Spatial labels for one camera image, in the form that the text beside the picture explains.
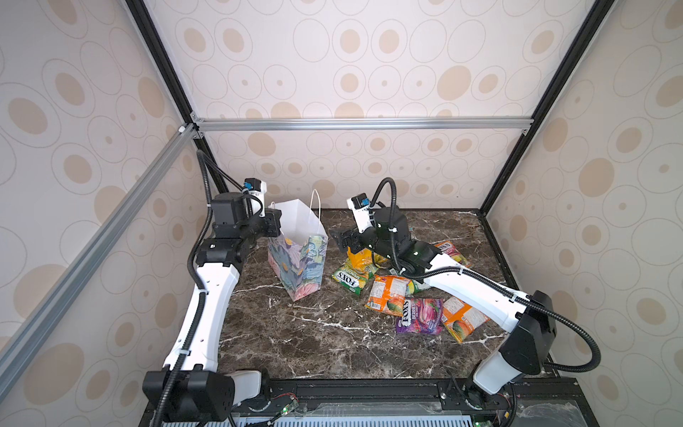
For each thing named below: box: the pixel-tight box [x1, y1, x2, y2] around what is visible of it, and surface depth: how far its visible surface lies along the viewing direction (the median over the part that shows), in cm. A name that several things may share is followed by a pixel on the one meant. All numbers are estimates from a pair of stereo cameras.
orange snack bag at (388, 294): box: [364, 274, 410, 317], surface depth 92 cm
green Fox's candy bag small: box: [331, 259, 379, 297], surface depth 97 cm
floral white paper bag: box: [266, 198, 330, 302], surface depth 87 cm
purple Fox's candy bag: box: [396, 297, 444, 336], surface depth 87 cm
